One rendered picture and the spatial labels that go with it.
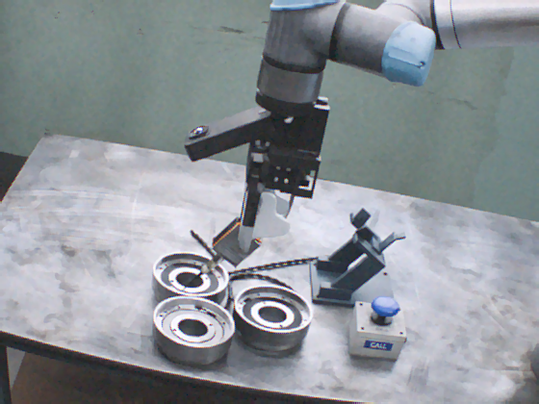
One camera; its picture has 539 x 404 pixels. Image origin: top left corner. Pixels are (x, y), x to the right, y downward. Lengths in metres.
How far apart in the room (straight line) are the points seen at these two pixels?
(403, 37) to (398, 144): 1.90
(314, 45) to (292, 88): 0.06
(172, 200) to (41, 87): 1.51
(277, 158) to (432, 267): 0.47
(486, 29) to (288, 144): 0.29
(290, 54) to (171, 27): 1.74
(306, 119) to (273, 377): 0.33
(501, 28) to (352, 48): 0.21
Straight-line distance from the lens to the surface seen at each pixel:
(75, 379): 1.38
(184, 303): 1.11
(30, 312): 1.12
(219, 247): 1.08
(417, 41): 0.91
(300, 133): 1.00
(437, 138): 2.80
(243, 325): 1.10
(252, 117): 1.00
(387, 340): 1.13
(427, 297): 1.30
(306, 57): 0.94
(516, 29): 1.01
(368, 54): 0.91
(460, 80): 2.73
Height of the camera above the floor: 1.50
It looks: 29 degrees down
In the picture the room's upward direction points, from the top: 12 degrees clockwise
